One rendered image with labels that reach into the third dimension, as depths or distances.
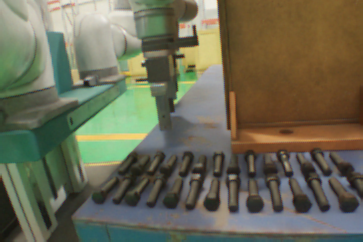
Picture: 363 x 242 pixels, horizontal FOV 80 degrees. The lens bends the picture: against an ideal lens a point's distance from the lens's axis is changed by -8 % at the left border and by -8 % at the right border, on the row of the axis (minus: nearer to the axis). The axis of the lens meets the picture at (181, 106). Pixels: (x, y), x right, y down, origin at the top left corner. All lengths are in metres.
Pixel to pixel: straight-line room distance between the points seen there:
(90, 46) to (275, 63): 0.65
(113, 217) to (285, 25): 0.39
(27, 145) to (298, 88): 0.49
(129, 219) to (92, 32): 0.72
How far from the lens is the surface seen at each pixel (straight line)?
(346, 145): 0.44
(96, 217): 0.32
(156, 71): 0.47
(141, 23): 0.51
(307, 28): 0.45
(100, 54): 0.90
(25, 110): 0.49
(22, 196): 0.78
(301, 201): 0.29
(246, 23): 0.44
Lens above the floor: 0.82
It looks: 14 degrees down
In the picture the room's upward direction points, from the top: 7 degrees counter-clockwise
